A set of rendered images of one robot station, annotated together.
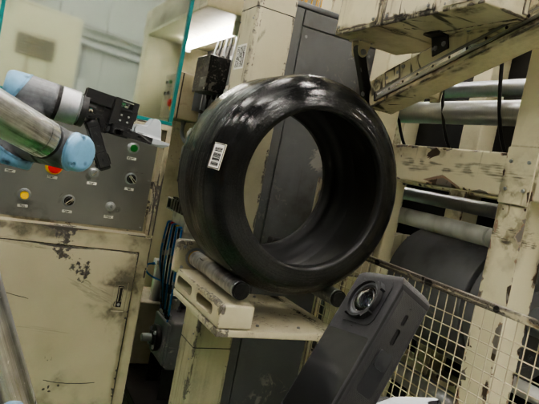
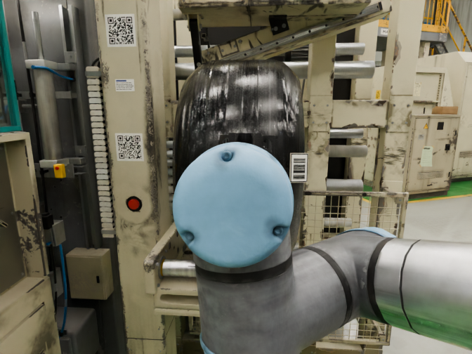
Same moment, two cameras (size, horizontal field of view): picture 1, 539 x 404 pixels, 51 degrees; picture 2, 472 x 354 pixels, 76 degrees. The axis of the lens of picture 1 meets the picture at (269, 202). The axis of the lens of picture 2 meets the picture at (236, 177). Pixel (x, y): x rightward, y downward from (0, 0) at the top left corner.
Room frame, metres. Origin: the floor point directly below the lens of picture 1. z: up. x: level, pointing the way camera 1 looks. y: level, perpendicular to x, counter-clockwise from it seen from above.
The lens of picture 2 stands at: (1.08, 0.72, 1.32)
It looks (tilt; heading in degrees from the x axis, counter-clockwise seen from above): 13 degrees down; 301
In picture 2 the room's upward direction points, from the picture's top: straight up
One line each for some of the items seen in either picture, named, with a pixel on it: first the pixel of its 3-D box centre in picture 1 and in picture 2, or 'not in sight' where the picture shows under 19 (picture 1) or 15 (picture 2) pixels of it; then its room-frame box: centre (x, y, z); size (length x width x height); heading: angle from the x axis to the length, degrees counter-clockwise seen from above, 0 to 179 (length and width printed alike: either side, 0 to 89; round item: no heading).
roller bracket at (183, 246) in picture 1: (237, 261); (172, 244); (1.72, 0.06, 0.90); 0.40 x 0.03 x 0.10; 117
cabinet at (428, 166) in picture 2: not in sight; (417, 154); (1.11, -4.79, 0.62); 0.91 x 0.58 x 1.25; 49
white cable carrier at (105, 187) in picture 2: not in sight; (106, 156); (1.84, 0.18, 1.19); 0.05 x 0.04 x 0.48; 117
